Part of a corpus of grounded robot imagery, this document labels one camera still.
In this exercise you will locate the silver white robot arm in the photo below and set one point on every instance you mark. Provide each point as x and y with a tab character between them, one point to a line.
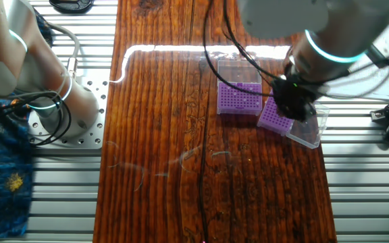
8	67

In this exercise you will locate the brown wooden board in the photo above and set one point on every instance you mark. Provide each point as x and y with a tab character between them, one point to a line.
167	189

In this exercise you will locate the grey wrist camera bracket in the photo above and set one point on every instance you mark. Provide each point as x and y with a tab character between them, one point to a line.
375	55

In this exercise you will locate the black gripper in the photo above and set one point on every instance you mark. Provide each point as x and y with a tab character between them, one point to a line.
294	94

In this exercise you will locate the purple pipette tip rack box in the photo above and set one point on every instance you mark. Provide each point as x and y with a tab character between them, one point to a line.
272	119
235	106

